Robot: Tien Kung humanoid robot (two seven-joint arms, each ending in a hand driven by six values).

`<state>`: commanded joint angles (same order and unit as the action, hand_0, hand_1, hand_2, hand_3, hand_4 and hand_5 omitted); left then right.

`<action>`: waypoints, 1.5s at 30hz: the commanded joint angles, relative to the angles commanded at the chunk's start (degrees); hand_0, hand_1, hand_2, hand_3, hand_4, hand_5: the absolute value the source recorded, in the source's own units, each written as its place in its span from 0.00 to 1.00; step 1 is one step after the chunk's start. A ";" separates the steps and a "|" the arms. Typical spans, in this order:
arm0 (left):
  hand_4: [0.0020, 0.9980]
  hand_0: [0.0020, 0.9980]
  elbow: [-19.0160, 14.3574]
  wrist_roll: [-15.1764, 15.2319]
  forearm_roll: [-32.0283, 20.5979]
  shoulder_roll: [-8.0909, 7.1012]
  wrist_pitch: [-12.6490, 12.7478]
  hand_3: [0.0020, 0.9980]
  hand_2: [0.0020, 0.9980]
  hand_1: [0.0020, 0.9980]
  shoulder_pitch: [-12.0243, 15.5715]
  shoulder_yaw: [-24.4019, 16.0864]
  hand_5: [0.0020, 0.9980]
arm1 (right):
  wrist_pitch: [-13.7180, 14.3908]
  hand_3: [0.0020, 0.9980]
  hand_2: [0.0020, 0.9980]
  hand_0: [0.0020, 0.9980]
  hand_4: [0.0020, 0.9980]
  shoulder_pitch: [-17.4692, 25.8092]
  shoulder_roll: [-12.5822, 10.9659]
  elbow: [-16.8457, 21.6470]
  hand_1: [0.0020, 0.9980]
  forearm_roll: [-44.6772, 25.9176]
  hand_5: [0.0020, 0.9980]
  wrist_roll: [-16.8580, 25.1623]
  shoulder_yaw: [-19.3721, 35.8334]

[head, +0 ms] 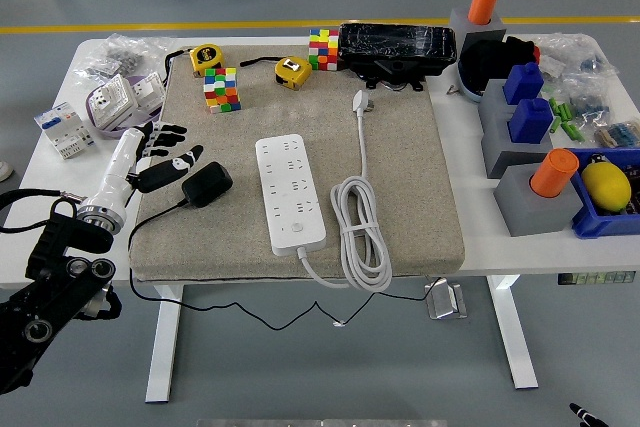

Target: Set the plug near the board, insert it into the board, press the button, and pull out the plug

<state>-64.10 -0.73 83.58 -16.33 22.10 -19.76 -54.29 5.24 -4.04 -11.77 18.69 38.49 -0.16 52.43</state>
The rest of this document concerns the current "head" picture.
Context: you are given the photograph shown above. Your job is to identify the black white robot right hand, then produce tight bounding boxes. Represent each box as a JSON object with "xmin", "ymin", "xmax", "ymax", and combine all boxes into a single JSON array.
[{"xmin": 568, "ymin": 402, "xmax": 609, "ymax": 427}]

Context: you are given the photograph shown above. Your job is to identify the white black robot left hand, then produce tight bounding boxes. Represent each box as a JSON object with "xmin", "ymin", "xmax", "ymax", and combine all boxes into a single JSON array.
[{"xmin": 79, "ymin": 121, "xmax": 205, "ymax": 217}]

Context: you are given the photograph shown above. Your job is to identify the black power adapter plug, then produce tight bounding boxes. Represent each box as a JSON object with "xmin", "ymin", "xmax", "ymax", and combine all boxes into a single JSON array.
[{"xmin": 180, "ymin": 161, "xmax": 234, "ymax": 209}]

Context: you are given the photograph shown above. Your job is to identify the white power strip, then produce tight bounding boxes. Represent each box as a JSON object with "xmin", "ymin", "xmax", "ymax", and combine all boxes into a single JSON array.
[{"xmin": 255, "ymin": 133, "xmax": 327, "ymax": 256}]

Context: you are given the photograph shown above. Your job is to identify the purple band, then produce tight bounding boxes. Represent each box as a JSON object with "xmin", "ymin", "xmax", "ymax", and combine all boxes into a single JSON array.
[{"xmin": 85, "ymin": 74, "xmax": 166, "ymax": 141}]

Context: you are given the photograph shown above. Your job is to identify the white circuit breaker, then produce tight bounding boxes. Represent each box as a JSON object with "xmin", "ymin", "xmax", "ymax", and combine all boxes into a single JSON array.
[{"xmin": 33, "ymin": 101, "xmax": 97, "ymax": 161}]

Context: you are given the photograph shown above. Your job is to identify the clear bag of screws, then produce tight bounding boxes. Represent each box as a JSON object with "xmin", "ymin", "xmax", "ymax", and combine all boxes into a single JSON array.
[{"xmin": 73, "ymin": 32, "xmax": 176, "ymax": 82}]

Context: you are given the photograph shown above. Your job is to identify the multicolour puzzle cube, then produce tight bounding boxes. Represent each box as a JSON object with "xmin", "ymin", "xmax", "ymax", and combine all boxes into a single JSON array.
[
  {"xmin": 202, "ymin": 66, "xmax": 242, "ymax": 115},
  {"xmin": 307, "ymin": 28, "xmax": 341, "ymax": 72}
]

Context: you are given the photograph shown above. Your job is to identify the table control panel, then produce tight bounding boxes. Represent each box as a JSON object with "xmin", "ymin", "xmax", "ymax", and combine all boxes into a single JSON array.
[{"xmin": 557, "ymin": 271, "xmax": 636, "ymax": 287}]

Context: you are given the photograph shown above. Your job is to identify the yellow tape measure black print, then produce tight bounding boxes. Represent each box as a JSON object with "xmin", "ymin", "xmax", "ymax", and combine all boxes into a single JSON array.
[{"xmin": 162, "ymin": 43, "xmax": 224, "ymax": 79}]

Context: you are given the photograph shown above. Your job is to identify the white table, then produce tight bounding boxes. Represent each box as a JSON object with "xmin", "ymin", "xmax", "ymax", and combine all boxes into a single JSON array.
[{"xmin": 0, "ymin": 35, "xmax": 640, "ymax": 404}]

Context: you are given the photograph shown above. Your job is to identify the blue plastic bin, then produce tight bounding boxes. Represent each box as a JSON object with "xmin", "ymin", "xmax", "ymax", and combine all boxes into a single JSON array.
[{"xmin": 563, "ymin": 147, "xmax": 640, "ymax": 241}]

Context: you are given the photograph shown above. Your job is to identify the yellow tape measure silver clip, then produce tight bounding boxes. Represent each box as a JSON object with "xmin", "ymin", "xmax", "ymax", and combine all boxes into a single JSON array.
[{"xmin": 239, "ymin": 54, "xmax": 314, "ymax": 92}]

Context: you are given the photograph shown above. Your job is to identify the grey block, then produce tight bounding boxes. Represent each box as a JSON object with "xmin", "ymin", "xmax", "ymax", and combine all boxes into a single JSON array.
[
  {"xmin": 480, "ymin": 106, "xmax": 569, "ymax": 179},
  {"xmin": 449, "ymin": 6, "xmax": 508, "ymax": 56},
  {"xmin": 493, "ymin": 166, "xmax": 585, "ymax": 238},
  {"xmin": 478, "ymin": 79, "xmax": 516, "ymax": 121}
]

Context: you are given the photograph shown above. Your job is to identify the yellow lemon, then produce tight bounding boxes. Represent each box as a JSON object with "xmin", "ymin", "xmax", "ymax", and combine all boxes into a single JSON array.
[{"xmin": 581, "ymin": 161, "xmax": 632, "ymax": 212}]

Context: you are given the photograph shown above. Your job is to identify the orange cylinder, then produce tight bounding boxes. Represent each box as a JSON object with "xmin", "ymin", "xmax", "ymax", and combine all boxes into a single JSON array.
[
  {"xmin": 467, "ymin": 0, "xmax": 500, "ymax": 26},
  {"xmin": 530, "ymin": 148, "xmax": 580, "ymax": 198}
]

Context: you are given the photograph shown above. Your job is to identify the grey-brown mat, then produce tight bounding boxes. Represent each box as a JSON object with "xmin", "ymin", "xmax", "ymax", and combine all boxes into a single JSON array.
[{"xmin": 128, "ymin": 43, "xmax": 466, "ymax": 282}]

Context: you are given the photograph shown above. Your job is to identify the clear bag coloured connectors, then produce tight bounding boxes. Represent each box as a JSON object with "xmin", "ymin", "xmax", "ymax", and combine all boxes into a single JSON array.
[{"xmin": 593, "ymin": 119, "xmax": 640, "ymax": 149}]

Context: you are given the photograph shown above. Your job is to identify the blue block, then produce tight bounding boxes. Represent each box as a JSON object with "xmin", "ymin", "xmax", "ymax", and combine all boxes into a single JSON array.
[
  {"xmin": 502, "ymin": 62, "xmax": 545, "ymax": 106},
  {"xmin": 507, "ymin": 97, "xmax": 555, "ymax": 144}
]

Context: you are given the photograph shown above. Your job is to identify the black film-wrapped box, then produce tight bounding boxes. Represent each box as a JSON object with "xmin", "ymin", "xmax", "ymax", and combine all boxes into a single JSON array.
[{"xmin": 337, "ymin": 22, "xmax": 459, "ymax": 93}]

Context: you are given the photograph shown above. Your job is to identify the clear bag blue parts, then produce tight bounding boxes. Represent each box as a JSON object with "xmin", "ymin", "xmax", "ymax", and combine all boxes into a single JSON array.
[{"xmin": 564, "ymin": 74, "xmax": 614, "ymax": 123}]

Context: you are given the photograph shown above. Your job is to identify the clear bag of parts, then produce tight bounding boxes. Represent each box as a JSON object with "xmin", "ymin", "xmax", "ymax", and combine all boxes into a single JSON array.
[{"xmin": 537, "ymin": 32, "xmax": 621, "ymax": 79}]

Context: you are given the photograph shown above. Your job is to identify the black fabric-covered device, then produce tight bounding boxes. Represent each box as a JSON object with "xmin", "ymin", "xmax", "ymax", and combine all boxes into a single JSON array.
[{"xmin": 457, "ymin": 35, "xmax": 541, "ymax": 104}]

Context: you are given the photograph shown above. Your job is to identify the white wall socket panel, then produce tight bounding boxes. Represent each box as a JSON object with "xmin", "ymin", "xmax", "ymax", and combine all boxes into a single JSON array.
[
  {"xmin": 87, "ymin": 73, "xmax": 139, "ymax": 129},
  {"xmin": 130, "ymin": 71, "xmax": 166, "ymax": 116}
]

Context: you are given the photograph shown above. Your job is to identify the silver metal bracket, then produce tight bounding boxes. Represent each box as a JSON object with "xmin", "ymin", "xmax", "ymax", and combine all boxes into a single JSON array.
[{"xmin": 424, "ymin": 282, "xmax": 469, "ymax": 321}]

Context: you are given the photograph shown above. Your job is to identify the thin black adapter cord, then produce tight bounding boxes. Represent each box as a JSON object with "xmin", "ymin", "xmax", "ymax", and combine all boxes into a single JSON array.
[{"xmin": 127, "ymin": 199, "xmax": 444, "ymax": 332}]

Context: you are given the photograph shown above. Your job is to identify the white power strip cable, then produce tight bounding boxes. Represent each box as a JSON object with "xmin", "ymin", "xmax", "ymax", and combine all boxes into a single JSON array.
[{"xmin": 296, "ymin": 89, "xmax": 394, "ymax": 293}]

